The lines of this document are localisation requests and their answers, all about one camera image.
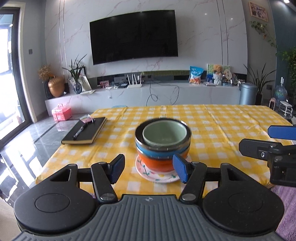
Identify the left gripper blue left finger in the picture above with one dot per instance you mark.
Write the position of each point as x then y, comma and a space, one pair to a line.
116, 167

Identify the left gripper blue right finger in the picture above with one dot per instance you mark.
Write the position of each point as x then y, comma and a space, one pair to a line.
182, 167

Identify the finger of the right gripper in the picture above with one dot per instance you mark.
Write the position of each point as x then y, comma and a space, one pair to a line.
282, 132

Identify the large white Fruity plate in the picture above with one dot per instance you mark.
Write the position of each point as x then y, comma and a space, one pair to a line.
153, 176

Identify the blue steel bowl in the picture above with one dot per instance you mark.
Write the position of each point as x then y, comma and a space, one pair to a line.
144, 146

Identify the orange steel bowl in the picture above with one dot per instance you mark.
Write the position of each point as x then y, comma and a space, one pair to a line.
160, 161

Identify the green ceramic bowl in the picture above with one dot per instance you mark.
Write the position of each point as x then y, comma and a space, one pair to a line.
164, 133

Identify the white round stool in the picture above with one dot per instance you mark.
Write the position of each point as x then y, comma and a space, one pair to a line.
286, 109

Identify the blue water jug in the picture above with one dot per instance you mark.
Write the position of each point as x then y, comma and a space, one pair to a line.
280, 92

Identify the yellow checked tablecloth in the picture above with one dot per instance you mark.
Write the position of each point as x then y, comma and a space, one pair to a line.
216, 133

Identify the black notebook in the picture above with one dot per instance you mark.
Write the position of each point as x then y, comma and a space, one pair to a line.
88, 135

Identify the black pen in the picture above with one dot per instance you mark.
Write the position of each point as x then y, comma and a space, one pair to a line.
79, 131

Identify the grey trash can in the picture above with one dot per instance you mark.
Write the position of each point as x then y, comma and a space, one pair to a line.
247, 94

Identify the pink tissue packet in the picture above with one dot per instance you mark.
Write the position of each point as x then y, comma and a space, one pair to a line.
87, 119

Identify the potted green plant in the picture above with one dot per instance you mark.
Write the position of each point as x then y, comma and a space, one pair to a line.
259, 80

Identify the blue plastic stool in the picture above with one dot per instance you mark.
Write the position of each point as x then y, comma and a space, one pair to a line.
119, 106

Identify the purple fluffy rug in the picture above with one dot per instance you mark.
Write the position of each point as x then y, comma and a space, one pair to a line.
286, 228

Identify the pink storage box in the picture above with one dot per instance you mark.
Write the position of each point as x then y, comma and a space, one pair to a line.
61, 113

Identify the pink photo card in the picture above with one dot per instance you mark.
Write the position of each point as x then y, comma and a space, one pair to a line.
104, 84

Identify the white wifi router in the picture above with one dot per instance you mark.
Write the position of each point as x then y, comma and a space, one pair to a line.
134, 81

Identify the teddy bear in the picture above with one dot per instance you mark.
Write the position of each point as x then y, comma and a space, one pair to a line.
217, 74

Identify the blue snack bag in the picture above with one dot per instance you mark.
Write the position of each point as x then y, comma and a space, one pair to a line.
195, 75

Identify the green picture book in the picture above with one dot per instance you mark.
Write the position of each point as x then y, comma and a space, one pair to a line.
227, 75

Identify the gold acorn vase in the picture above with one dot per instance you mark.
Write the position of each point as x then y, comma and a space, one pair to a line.
54, 85

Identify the blue glass vase plant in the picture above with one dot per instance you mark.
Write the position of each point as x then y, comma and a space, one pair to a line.
75, 68

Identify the black television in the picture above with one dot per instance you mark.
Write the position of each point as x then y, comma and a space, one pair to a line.
145, 34

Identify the framed wall picture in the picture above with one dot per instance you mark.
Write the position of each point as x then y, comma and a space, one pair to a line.
258, 11

